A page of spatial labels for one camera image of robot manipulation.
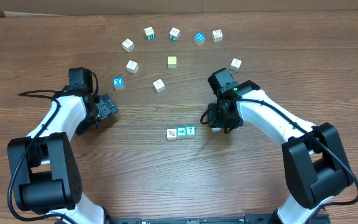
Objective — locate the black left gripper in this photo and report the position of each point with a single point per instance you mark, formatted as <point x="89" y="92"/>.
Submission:
<point x="107" y="104"/>

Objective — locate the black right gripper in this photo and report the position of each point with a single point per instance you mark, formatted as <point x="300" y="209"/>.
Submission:
<point x="215" y="121"/>

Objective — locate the wooden block blue side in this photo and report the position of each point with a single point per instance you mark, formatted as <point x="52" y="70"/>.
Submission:
<point x="216" y="129"/>

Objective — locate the green 7 wooden block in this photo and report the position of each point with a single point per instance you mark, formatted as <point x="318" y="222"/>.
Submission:
<point x="190" y="131"/>

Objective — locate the green 4 wooden block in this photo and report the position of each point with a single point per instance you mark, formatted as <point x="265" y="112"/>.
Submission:
<point x="181" y="132"/>

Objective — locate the leaf drawing wooden block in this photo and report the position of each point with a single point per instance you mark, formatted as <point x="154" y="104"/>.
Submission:
<point x="172" y="134"/>

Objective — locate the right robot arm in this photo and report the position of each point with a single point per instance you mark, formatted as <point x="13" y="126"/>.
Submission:
<point x="315" y="163"/>

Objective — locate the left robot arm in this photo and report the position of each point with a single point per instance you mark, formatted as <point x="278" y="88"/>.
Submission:
<point x="45" y="179"/>

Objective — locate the blue X wooden block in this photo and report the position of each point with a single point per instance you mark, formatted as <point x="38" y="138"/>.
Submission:
<point x="118" y="83"/>

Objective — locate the wooden block left middle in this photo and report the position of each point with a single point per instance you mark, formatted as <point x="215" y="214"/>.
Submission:
<point x="132" y="66"/>

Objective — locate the wooden block far right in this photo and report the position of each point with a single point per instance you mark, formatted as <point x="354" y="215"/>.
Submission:
<point x="235" y="65"/>

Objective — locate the wooden block red drawing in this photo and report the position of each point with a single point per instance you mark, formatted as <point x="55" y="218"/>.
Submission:
<point x="158" y="85"/>

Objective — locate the plain wooden block far left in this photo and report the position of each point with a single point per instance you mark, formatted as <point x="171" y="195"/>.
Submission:
<point x="128" y="45"/>

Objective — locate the yellow top wooden block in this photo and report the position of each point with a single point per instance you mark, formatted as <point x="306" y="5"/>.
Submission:
<point x="171" y="62"/>

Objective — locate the wooden block drawing top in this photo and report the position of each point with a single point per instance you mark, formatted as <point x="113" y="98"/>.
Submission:
<point x="217" y="35"/>

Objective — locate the blue top wooden block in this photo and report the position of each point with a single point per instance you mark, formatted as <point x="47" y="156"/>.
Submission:
<point x="199" y="39"/>

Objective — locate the wooden block teal letter side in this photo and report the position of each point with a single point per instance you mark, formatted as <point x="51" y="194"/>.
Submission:
<point x="174" y="34"/>

